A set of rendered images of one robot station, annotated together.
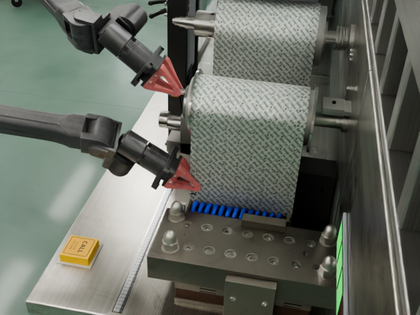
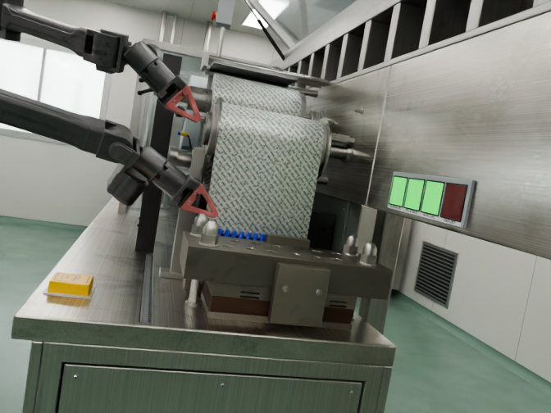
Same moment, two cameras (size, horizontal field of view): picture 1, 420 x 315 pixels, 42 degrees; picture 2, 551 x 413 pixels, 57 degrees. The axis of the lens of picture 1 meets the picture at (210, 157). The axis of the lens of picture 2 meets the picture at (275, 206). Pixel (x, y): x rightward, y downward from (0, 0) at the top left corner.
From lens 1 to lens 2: 72 cm
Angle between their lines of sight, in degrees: 37
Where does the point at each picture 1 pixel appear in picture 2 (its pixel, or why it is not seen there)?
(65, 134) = (87, 127)
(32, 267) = not seen: outside the picture
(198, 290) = (239, 296)
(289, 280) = (339, 265)
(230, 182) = (249, 205)
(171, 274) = (213, 270)
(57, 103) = not seen: outside the picture
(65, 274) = (60, 301)
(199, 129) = (225, 142)
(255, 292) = (309, 277)
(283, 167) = (301, 186)
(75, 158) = not seen: outside the picture
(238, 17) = (234, 85)
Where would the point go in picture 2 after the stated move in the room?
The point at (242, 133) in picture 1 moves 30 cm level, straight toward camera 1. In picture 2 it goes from (266, 148) to (323, 152)
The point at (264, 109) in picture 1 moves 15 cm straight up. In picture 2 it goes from (287, 125) to (298, 57)
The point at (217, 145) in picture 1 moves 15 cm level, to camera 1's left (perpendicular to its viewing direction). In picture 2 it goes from (241, 161) to (172, 150)
